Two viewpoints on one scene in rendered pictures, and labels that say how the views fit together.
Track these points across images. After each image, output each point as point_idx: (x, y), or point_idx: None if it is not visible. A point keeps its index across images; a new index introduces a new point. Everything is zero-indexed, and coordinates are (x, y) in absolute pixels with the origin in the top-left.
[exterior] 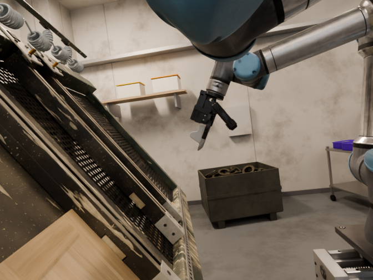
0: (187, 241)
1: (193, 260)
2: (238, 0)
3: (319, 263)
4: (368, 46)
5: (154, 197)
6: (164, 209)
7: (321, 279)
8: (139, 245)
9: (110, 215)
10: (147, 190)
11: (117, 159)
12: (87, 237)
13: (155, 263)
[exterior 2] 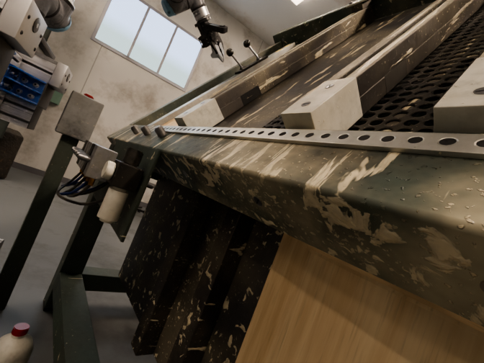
0: (271, 134)
1: (220, 144)
2: (165, 10)
3: (36, 16)
4: None
5: (377, 57)
6: (350, 75)
7: (27, 34)
8: (227, 87)
9: (250, 73)
10: (390, 48)
11: (426, 16)
12: None
13: (212, 96)
